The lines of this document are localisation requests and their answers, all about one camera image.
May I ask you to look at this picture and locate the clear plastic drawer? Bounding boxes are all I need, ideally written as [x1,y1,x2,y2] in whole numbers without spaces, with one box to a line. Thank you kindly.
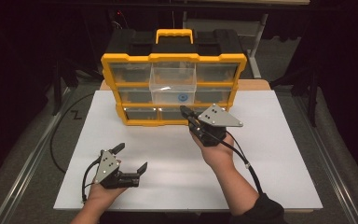
[148,61,198,105]

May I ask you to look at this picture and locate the yellow and black organizer cabinet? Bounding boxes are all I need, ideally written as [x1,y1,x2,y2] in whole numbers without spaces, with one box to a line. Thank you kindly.
[101,28,248,127]

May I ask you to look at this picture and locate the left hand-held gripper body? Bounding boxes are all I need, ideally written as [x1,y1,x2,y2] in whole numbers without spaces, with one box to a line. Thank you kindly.
[93,149,142,189]

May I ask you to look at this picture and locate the metal floor rail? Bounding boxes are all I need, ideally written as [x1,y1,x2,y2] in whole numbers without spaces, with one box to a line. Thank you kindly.
[0,87,76,224]
[295,96,358,224]

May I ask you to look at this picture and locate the right hand-held gripper cable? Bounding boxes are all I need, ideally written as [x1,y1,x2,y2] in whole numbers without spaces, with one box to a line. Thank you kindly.
[199,122,264,195]

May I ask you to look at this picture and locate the black floor cable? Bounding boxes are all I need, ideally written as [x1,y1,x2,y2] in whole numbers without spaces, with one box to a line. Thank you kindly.
[49,92,96,174]

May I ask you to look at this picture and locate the rows of clear drawers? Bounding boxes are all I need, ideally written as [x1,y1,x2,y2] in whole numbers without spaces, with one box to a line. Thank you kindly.
[109,61,241,121]

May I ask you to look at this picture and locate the person's left hand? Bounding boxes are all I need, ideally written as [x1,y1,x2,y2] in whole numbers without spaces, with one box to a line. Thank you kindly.
[85,181,129,204]

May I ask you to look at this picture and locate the black sleeve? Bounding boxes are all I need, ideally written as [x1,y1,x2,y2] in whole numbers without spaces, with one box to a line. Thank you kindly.
[229,192,288,224]

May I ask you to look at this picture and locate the person's right hand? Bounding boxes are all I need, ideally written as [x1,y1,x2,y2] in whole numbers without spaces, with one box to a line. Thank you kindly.
[189,130,236,172]

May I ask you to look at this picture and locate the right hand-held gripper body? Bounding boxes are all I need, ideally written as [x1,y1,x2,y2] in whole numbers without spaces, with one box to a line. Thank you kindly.
[186,104,244,147]

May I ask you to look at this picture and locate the black stand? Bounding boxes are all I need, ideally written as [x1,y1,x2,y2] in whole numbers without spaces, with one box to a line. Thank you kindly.
[51,59,76,117]
[269,66,321,128]

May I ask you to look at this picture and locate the hand-held gripper cable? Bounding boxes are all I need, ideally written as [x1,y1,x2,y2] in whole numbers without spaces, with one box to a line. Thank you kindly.
[81,157,102,203]
[199,122,264,195]

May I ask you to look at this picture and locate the left hand-held gripper cable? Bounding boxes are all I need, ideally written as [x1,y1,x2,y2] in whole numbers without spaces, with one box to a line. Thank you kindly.
[81,157,102,203]

